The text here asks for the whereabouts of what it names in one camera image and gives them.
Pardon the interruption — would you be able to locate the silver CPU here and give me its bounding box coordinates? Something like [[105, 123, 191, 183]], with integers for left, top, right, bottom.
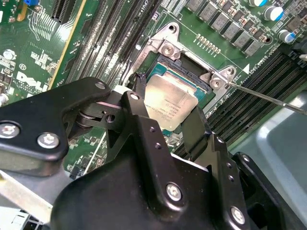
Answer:
[[143, 62, 208, 132]]

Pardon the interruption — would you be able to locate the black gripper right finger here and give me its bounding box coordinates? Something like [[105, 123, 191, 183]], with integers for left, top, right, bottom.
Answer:
[[181, 105, 295, 230]]

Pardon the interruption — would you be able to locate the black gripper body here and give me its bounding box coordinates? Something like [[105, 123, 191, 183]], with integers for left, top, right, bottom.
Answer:
[[50, 152, 231, 230]]

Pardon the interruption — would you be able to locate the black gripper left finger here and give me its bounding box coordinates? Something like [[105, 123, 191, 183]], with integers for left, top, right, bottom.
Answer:
[[0, 72, 191, 216]]

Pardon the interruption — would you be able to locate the metal locking lever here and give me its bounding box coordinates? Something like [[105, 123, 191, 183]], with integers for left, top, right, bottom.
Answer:
[[226, 80, 307, 115]]

